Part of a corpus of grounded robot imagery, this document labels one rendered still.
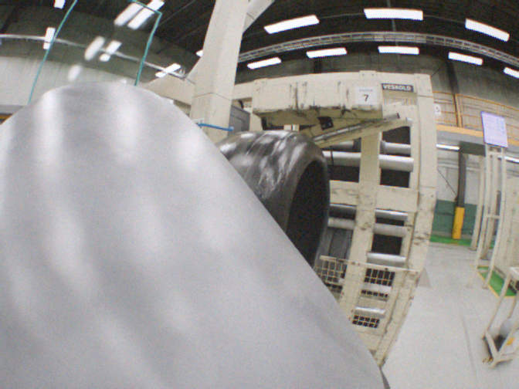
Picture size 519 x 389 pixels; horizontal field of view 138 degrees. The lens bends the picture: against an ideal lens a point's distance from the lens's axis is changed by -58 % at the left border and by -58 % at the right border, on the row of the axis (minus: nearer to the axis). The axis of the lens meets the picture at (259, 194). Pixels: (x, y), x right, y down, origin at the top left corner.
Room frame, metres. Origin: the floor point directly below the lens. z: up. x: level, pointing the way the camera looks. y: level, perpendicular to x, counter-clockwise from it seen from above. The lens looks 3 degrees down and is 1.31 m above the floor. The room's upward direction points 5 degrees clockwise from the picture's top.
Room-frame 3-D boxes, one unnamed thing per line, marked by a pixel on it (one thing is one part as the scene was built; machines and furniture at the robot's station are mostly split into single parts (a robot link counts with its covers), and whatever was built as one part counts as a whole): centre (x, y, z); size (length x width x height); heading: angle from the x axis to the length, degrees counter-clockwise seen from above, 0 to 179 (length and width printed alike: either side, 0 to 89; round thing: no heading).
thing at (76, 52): (0.68, 0.78, 1.75); 0.55 x 0.02 x 0.95; 149
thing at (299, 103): (1.02, -0.25, 1.71); 0.61 x 0.25 x 0.15; 59
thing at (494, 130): (1.97, -3.69, 2.60); 0.60 x 0.05 x 0.55; 56
